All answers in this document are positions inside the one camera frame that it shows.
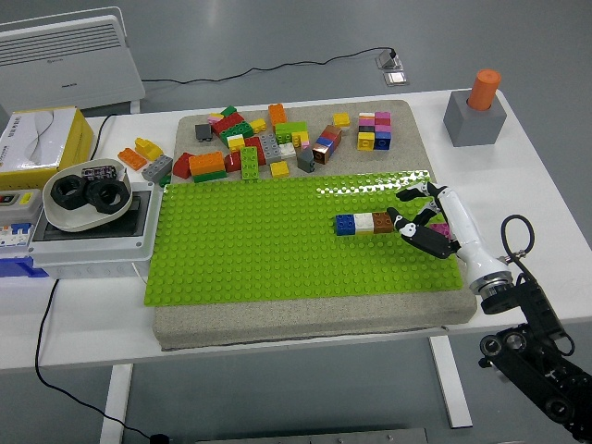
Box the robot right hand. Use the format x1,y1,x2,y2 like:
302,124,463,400
386,181,510,287

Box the large yellow curved brick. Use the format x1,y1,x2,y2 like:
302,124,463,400
133,137,164,162

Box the pink red blue brick stack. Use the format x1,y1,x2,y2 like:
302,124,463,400
373,111,392,151

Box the yellow black white brick stack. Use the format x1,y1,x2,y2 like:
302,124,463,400
357,112,376,152

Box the brown red blue brick stack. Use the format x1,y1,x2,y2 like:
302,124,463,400
312,124,344,167

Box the green studded baseplate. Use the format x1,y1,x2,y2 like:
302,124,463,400
142,169,465,307

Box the grey studded brick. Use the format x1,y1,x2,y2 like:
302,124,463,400
258,132,282,163

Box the long lime green brick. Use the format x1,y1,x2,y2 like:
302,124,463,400
240,145,261,180

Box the green flat brick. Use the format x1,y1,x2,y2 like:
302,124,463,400
192,169,228,184

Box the long red brick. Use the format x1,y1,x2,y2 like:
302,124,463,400
211,112,246,136

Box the wide orange brick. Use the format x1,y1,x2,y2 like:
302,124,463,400
188,151,227,176

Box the red sloped brick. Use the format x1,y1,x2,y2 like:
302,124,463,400
173,152,194,179

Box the light grey brick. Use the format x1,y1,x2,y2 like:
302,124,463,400
141,154,174,182

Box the grey cube holder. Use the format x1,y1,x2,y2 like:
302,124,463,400
442,89,508,148

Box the orange cylinder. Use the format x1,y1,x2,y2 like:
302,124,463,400
466,68,502,111

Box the white table leg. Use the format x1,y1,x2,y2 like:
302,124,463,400
99,364,134,444
427,336,474,430

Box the silver floor plate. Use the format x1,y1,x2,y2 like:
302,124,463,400
382,69,412,88

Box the silver open floor socket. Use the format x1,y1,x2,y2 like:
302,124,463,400
375,48,401,70

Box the grey-brown foam mat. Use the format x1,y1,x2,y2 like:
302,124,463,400
152,99,478,352

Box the large black nut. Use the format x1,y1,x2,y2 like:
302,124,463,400
85,179,129,214
49,174,89,212

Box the small dark circuit board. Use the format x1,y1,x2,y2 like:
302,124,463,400
81,164,117,181

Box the grey junction box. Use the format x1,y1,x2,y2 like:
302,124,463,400
27,180,164,280

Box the white bowl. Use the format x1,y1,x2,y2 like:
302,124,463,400
42,156,134,233

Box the white electric heater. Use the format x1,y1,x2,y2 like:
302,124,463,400
0,6,146,114

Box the yellow tissue box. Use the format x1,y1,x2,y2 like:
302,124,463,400
0,105,96,191

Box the blue block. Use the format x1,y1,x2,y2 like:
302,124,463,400
0,256,50,278

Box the white circuit breaker blue switches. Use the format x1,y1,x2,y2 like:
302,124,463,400
0,221,36,260

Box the black cable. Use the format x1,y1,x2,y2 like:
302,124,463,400
90,113,117,161
141,45,394,87
34,278,156,438

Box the grey switch box yellow label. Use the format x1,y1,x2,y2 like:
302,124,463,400
0,188,43,226

